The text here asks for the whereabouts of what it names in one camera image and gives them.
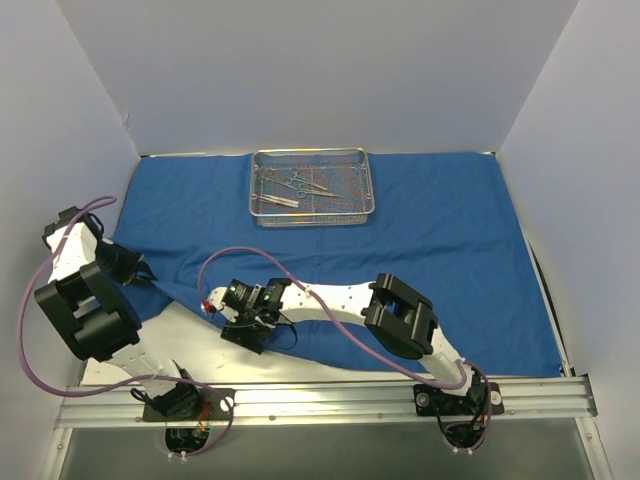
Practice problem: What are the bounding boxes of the wire mesh instrument tray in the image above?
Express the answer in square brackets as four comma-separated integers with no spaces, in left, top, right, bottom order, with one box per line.
[249,148,376,228]

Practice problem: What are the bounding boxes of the blue surgical wrap cloth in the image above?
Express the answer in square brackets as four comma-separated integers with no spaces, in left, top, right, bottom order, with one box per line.
[114,153,562,377]

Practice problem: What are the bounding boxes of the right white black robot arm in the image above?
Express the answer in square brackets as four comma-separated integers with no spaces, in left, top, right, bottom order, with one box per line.
[206,274,480,413]

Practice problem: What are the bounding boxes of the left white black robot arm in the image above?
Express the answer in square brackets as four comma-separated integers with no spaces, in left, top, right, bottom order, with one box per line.
[34,214,203,419]

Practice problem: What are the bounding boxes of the steel tweezers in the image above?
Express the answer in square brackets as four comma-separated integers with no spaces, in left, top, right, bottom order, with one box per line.
[257,195,299,208]

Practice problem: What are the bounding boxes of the steel scissors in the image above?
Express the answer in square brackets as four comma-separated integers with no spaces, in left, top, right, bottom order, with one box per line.
[296,184,338,198]

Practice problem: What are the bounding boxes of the steel forceps middle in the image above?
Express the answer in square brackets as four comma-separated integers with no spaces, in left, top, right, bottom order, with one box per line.
[284,169,328,192]

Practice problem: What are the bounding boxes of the steel forceps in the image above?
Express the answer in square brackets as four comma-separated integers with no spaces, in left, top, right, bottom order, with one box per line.
[284,169,328,192]
[260,169,295,190]

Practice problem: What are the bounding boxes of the steel forceps left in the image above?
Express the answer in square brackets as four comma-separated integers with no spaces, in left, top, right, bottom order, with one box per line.
[260,169,295,190]

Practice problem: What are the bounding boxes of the thin black wire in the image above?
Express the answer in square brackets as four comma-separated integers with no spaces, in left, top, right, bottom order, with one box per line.
[269,322,299,352]

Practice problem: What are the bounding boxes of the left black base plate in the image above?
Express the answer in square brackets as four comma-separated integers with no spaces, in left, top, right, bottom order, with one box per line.
[131,383,236,422]

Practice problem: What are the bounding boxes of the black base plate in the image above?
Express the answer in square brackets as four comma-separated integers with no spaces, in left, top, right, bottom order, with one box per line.
[413,382,505,417]
[131,383,236,422]

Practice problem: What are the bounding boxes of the aluminium front rail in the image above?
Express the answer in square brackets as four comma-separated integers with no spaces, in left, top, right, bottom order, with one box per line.
[56,377,597,429]

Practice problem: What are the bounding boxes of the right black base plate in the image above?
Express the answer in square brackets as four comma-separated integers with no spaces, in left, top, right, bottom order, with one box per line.
[413,382,505,417]

